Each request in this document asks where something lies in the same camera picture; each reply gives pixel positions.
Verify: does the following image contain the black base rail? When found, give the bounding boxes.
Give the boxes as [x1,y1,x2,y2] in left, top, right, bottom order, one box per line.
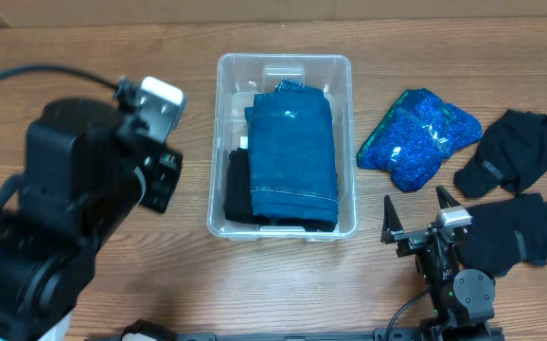
[85,327,505,341]

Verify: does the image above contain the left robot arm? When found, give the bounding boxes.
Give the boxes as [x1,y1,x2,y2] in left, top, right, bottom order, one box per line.
[0,99,183,340]

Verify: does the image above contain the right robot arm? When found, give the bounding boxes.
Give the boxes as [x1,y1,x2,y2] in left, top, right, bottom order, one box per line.
[373,186,504,341]

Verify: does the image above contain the black garment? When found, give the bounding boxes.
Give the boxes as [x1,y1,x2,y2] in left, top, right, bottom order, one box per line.
[456,193,547,278]
[454,109,547,198]
[222,148,336,232]

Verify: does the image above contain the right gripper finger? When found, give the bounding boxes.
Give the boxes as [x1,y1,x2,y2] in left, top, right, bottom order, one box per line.
[435,185,461,209]
[380,195,404,244]

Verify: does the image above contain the clear plastic storage container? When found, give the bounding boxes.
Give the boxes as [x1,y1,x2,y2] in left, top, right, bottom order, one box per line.
[207,53,358,242]

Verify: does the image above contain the white paper label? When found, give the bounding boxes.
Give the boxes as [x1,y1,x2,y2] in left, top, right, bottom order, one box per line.
[240,136,248,149]

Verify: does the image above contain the blue denim jeans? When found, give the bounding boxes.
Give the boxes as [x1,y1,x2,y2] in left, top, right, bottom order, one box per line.
[244,79,339,224]

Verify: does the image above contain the blue sequin fabric bundle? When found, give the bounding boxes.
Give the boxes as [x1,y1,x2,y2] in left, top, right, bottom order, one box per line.
[356,88,483,192]

